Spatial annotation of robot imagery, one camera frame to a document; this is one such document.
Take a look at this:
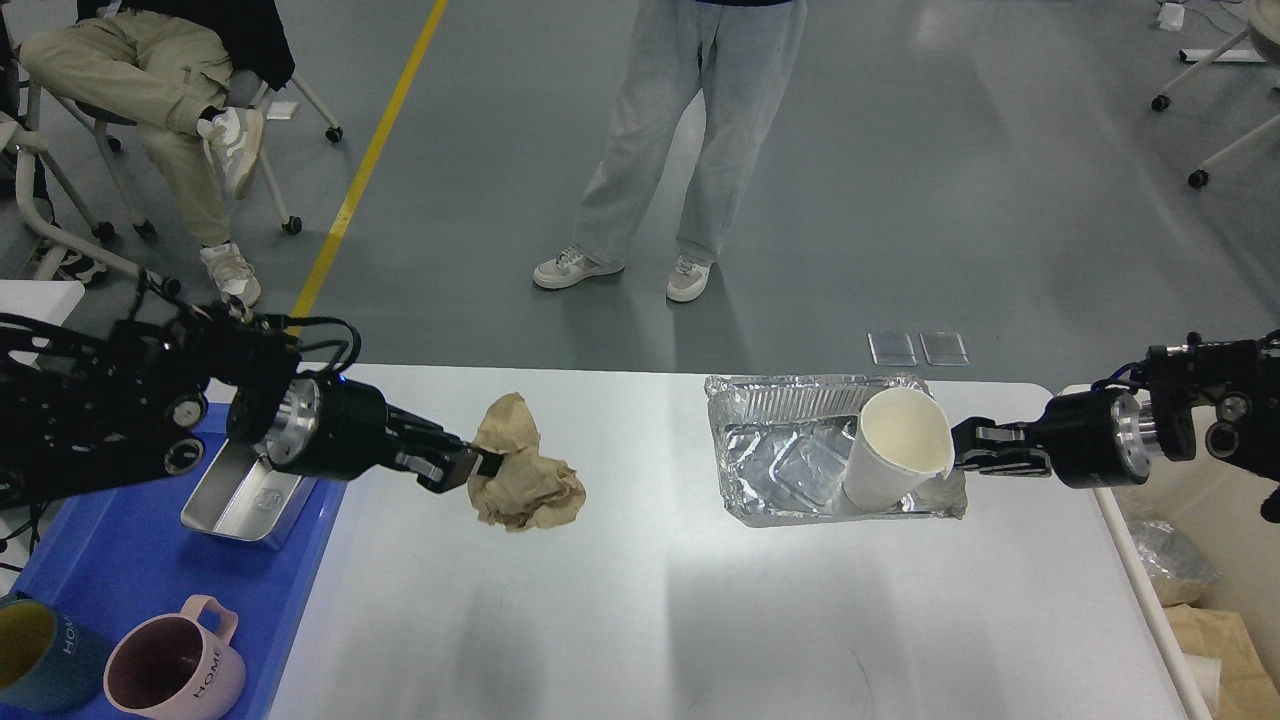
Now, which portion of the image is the white chair base right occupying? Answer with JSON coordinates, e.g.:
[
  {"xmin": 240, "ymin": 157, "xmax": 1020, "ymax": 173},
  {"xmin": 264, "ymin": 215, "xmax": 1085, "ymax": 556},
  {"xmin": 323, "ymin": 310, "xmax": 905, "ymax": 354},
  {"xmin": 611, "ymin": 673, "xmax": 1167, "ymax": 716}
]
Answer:
[{"xmin": 1149, "ymin": 0, "xmax": 1280, "ymax": 190}]

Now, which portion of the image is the crumpled foil in bin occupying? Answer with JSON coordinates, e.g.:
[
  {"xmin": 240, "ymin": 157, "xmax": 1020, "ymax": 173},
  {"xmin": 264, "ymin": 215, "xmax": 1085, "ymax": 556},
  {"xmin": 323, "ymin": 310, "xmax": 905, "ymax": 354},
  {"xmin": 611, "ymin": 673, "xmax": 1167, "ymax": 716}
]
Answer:
[{"xmin": 1126, "ymin": 520, "xmax": 1222, "ymax": 607}]

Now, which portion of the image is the seated person in khaki trousers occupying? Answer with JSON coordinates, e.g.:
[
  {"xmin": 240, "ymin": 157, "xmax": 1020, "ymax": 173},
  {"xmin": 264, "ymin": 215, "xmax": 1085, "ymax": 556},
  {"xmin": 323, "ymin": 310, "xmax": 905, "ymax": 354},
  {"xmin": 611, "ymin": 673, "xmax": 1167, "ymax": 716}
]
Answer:
[{"xmin": 15, "ymin": 1, "xmax": 294, "ymax": 307}]

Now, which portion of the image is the pink home mug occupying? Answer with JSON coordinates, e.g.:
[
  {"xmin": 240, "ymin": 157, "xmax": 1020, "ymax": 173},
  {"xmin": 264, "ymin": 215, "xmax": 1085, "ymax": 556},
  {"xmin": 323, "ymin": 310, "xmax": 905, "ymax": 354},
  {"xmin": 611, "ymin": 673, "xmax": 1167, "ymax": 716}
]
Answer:
[{"xmin": 102, "ymin": 594, "xmax": 246, "ymax": 719}]

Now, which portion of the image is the blue plastic tray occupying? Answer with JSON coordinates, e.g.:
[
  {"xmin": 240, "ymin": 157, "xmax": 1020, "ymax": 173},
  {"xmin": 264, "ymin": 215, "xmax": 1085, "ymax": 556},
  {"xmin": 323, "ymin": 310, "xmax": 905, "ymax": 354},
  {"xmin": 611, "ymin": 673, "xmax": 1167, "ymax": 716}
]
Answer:
[{"xmin": 14, "ymin": 471, "xmax": 346, "ymax": 719}]

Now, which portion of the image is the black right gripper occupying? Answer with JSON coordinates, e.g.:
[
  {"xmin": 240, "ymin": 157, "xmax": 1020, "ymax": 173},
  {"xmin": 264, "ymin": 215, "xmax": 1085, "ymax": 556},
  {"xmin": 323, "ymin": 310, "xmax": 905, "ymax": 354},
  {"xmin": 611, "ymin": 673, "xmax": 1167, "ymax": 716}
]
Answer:
[{"xmin": 951, "ymin": 388, "xmax": 1151, "ymax": 489}]

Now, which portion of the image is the stainless steel rectangular tin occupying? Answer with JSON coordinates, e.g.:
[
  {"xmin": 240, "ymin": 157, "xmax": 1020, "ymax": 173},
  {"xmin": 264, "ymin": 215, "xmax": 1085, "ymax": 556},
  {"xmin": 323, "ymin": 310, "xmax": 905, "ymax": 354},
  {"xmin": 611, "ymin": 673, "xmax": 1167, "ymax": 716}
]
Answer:
[{"xmin": 180, "ymin": 442, "xmax": 316, "ymax": 550}]

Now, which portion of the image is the white plastic bin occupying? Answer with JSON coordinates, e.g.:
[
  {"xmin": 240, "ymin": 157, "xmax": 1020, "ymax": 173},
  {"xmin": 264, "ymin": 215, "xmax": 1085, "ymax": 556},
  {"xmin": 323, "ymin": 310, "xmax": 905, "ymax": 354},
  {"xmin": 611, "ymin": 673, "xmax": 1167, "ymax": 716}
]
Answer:
[{"xmin": 1092, "ymin": 448, "xmax": 1279, "ymax": 719}]

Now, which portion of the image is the clear floor plate left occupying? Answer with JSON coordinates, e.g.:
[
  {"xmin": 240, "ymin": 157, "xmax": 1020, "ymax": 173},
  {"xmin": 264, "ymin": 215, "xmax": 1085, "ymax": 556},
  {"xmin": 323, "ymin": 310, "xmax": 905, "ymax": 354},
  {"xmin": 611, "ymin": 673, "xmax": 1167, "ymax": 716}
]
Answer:
[{"xmin": 867, "ymin": 331, "xmax": 918, "ymax": 366}]

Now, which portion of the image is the brown paper in bin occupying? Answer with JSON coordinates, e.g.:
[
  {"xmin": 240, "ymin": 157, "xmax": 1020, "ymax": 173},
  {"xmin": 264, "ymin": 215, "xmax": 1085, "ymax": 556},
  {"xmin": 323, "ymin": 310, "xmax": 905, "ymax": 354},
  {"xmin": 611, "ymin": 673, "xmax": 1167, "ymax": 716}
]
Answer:
[{"xmin": 1164, "ymin": 603, "xmax": 1279, "ymax": 719}]

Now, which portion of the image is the standing person in jeans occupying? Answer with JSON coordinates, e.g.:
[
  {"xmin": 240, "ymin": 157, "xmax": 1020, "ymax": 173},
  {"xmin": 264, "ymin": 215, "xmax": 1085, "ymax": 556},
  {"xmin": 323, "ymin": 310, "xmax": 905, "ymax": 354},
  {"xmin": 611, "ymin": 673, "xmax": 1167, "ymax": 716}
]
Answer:
[{"xmin": 532, "ymin": 0, "xmax": 809, "ymax": 304}]

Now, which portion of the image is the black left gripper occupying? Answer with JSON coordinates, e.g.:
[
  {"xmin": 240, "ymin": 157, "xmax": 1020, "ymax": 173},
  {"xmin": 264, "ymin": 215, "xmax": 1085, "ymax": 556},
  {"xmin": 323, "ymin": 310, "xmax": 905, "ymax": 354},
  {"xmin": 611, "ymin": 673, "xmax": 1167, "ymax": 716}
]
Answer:
[{"xmin": 257, "ymin": 374, "xmax": 506, "ymax": 495}]

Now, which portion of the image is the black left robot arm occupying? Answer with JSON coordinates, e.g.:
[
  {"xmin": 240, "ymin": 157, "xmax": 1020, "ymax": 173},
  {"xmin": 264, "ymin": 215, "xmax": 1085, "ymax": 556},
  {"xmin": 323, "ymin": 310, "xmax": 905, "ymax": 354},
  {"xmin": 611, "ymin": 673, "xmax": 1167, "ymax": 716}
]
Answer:
[{"xmin": 1, "ymin": 279, "xmax": 503, "ymax": 509}]

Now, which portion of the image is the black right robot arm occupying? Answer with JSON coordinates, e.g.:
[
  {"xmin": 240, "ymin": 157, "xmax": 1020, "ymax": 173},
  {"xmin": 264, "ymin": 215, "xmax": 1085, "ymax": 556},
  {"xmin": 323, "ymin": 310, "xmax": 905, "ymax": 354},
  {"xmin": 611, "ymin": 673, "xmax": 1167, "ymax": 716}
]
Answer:
[{"xmin": 951, "ymin": 332, "xmax": 1279, "ymax": 489}]

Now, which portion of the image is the aluminium foil tray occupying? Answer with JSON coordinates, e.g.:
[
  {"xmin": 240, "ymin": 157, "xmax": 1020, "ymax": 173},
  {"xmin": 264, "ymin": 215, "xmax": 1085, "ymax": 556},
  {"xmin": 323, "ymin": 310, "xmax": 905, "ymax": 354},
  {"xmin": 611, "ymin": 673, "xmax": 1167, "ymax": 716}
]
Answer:
[{"xmin": 704, "ymin": 373, "xmax": 968, "ymax": 528}]

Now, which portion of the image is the clear floor plate right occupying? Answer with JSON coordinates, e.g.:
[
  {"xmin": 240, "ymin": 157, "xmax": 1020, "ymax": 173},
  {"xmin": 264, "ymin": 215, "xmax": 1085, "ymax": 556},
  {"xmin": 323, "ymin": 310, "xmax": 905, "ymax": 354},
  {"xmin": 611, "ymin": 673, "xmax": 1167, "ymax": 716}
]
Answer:
[{"xmin": 918, "ymin": 331, "xmax": 970, "ymax": 366}]

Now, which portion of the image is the brown paper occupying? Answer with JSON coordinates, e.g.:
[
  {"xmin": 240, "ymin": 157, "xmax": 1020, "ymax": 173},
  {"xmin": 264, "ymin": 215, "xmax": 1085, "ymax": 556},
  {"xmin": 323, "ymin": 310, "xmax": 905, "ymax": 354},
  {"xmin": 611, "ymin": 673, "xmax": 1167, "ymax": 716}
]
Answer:
[
  {"xmin": 467, "ymin": 392, "xmax": 588, "ymax": 532},
  {"xmin": 1164, "ymin": 603, "xmax": 1279, "ymax": 719}
]

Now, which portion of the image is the white paper cup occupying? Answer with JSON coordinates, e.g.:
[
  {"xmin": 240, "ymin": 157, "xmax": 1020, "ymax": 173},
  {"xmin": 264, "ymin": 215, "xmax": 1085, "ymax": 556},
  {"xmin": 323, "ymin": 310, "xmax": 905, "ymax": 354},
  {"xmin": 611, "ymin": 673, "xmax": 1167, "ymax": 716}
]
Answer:
[{"xmin": 842, "ymin": 387, "xmax": 955, "ymax": 512}]

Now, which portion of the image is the white side table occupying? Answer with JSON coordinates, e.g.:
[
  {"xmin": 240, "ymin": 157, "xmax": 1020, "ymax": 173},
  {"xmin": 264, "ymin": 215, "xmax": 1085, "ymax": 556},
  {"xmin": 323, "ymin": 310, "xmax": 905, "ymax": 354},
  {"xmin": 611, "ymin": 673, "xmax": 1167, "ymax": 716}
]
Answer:
[{"xmin": 0, "ymin": 279, "xmax": 86, "ymax": 325}]

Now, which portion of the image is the dark blue mug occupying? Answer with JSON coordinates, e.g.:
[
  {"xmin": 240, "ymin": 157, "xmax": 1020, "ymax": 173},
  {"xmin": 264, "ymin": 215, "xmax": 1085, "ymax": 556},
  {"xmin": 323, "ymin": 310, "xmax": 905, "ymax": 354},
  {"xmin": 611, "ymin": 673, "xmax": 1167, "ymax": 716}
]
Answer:
[{"xmin": 1, "ymin": 594, "xmax": 113, "ymax": 714}]

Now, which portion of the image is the clear floor plate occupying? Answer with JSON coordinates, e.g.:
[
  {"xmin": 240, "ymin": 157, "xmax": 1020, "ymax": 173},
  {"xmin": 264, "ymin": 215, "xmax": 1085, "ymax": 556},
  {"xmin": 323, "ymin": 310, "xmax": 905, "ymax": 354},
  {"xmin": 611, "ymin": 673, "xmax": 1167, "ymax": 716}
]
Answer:
[
  {"xmin": 867, "ymin": 331, "xmax": 918, "ymax": 366},
  {"xmin": 918, "ymin": 331, "xmax": 970, "ymax": 366}
]

